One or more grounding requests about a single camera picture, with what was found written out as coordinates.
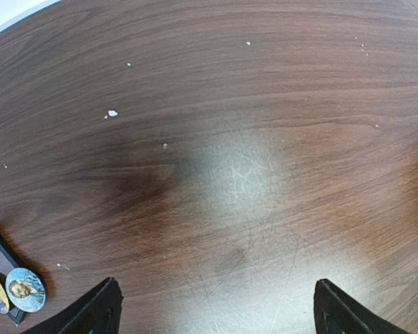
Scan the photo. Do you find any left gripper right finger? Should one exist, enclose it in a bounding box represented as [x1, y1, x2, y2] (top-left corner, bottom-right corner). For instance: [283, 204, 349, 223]
[314, 279, 408, 334]

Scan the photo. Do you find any black brooch display box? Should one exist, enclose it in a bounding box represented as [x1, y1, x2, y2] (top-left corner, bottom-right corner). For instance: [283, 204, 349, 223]
[0, 235, 25, 326]

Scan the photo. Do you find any portrait round brooch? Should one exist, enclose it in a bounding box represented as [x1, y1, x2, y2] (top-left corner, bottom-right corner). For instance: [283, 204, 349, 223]
[5, 268, 47, 313]

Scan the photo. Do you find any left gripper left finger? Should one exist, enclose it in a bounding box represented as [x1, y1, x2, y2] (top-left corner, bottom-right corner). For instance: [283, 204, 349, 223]
[25, 277, 123, 334]

